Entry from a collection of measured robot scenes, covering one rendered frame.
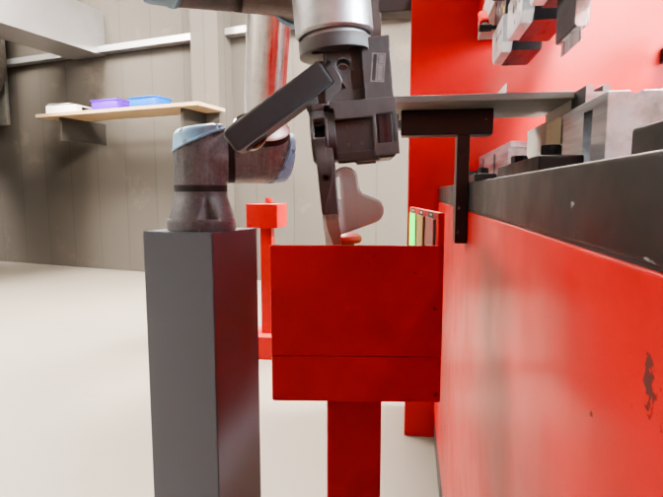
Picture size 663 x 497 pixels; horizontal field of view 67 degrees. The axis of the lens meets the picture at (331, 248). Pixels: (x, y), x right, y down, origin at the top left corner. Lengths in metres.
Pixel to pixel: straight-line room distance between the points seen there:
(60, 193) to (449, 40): 5.43
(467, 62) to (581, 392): 1.52
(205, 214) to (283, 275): 0.66
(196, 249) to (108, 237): 5.03
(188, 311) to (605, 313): 0.93
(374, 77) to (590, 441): 0.35
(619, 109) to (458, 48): 1.16
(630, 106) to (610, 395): 0.44
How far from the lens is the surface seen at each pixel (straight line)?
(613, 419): 0.27
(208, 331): 1.09
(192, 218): 1.10
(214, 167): 1.11
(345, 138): 0.48
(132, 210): 5.81
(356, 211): 0.48
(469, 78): 1.75
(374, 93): 0.49
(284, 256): 0.46
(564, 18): 0.93
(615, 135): 0.65
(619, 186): 0.26
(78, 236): 6.41
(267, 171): 1.13
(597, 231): 0.28
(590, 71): 1.83
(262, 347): 2.64
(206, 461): 1.21
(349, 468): 0.61
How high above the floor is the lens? 0.86
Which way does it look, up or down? 6 degrees down
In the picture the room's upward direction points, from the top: straight up
